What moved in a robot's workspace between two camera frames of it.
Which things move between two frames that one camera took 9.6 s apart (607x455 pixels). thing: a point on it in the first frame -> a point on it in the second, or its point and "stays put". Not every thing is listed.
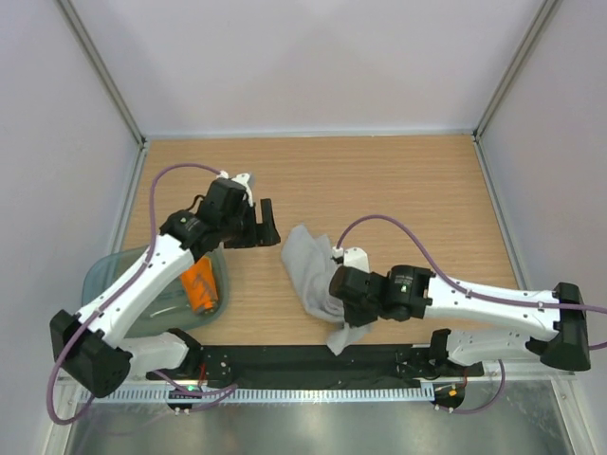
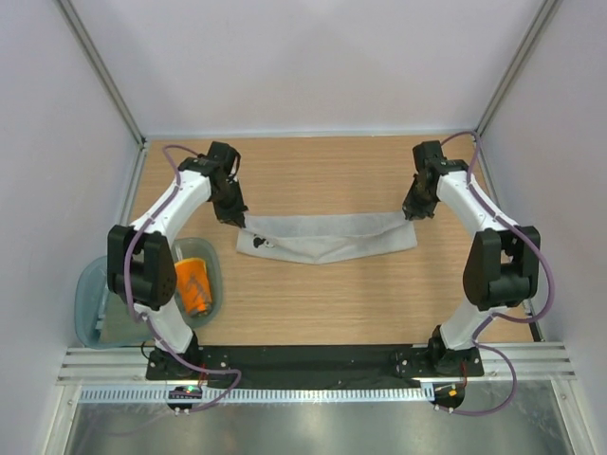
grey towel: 311,260 -> 322,238
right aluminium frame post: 537,24 stays put
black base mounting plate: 405,364 stays put
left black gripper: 260,234 -> 235,214
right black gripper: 355,318 -> 413,209
